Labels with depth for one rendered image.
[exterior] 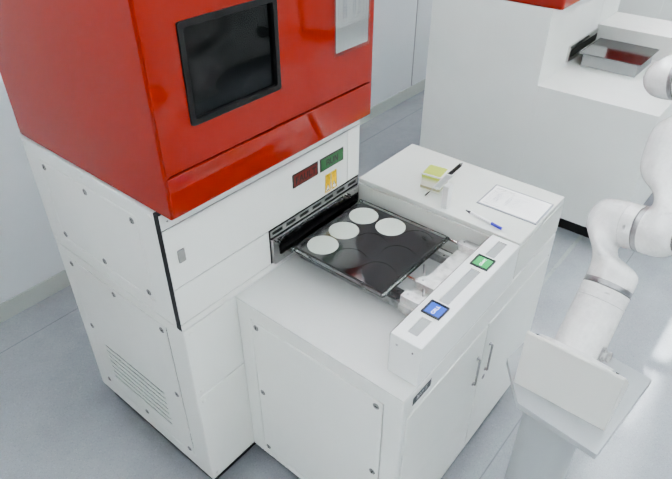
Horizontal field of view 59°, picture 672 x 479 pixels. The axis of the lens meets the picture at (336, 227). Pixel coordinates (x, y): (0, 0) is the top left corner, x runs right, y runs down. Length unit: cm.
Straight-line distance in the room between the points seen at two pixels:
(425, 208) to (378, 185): 20
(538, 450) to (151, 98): 135
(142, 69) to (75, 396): 181
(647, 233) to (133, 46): 125
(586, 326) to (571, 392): 16
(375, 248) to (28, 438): 162
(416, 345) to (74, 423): 166
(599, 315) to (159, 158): 112
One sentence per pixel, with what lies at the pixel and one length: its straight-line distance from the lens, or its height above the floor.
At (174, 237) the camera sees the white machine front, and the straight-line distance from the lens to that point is 159.
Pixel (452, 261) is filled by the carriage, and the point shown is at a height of 88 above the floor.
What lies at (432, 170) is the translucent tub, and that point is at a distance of 206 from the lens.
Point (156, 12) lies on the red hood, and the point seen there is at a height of 171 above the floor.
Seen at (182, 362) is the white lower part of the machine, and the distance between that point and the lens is 191.
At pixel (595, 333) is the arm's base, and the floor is 100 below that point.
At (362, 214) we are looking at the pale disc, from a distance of 205.
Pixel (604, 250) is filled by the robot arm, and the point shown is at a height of 113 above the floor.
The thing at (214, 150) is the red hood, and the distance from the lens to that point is 150.
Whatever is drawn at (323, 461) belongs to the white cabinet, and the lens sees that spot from 209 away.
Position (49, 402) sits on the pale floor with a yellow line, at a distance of 287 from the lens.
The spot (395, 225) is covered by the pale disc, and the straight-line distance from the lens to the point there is 200.
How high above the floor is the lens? 204
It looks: 35 degrees down
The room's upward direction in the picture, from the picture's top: straight up
